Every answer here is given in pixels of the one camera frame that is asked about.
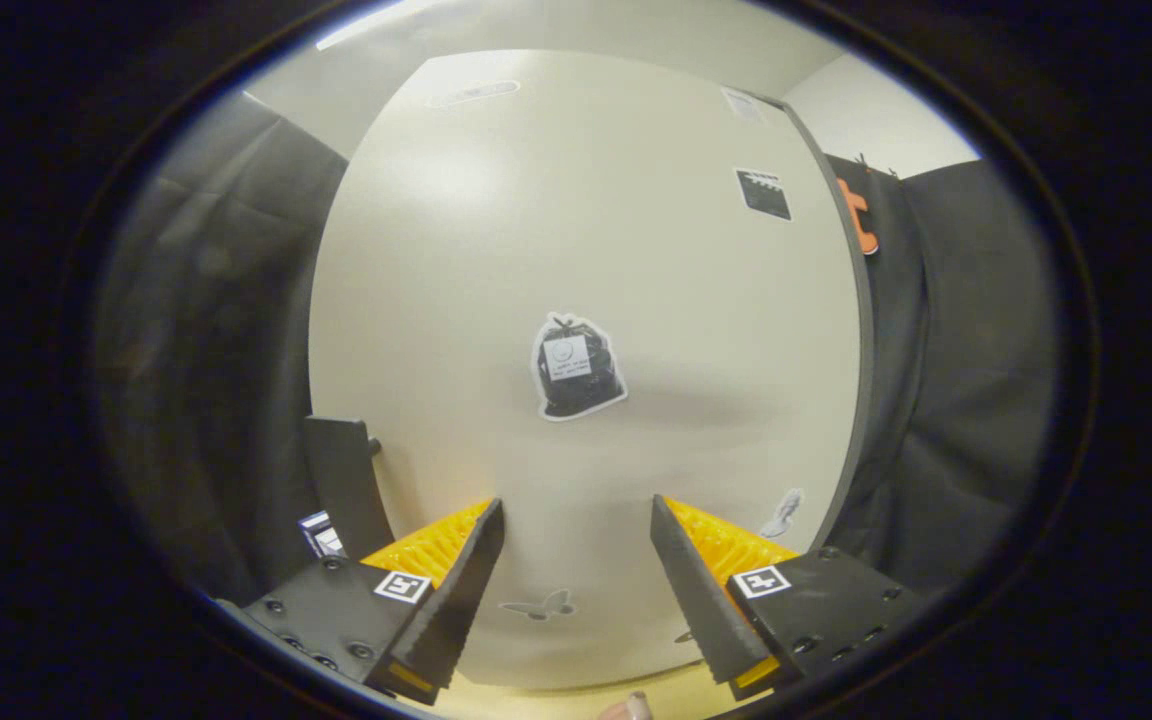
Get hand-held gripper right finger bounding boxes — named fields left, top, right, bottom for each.
left=649, top=494, right=927, bottom=701

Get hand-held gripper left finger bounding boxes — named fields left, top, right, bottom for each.
left=236, top=498, right=507, bottom=706

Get black door handle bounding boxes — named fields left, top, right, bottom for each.
left=303, top=415, right=397, bottom=561

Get cream shoe cabinet door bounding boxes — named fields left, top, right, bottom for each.
left=308, top=48, right=862, bottom=691

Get grey shoe cabinet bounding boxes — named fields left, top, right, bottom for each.
left=766, top=92, right=877, bottom=546

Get black backdrop cloth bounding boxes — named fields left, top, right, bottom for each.
left=91, top=90, right=1057, bottom=606

